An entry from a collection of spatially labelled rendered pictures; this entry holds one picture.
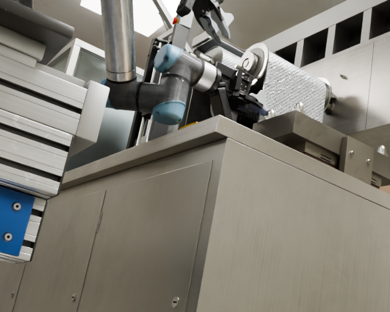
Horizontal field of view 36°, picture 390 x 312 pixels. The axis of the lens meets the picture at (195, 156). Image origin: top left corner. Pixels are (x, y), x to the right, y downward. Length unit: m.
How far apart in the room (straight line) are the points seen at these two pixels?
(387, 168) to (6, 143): 1.12
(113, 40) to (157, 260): 0.52
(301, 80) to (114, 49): 0.61
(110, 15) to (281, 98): 0.57
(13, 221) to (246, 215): 0.54
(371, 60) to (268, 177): 0.75
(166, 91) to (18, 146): 0.69
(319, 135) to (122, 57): 0.52
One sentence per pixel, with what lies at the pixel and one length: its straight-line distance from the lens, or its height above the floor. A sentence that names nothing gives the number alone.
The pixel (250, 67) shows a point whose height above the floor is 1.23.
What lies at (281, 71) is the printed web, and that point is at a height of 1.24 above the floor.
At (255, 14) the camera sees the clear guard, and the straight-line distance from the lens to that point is 2.45.
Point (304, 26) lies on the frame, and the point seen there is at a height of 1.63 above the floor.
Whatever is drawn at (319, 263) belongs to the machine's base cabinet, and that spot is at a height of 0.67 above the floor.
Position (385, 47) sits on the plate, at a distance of 1.91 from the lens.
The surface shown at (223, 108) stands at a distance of 1.57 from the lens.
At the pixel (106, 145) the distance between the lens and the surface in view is 2.56.
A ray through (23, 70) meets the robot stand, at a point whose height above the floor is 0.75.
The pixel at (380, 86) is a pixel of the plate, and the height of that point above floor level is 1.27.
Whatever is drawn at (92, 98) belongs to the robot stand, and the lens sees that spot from 0.89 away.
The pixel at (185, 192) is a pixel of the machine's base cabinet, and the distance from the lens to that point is 1.29.
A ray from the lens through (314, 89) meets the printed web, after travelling 1.84.
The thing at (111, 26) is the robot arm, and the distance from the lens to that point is 1.43.
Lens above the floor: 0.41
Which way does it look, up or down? 19 degrees up
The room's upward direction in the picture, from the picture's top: 11 degrees clockwise
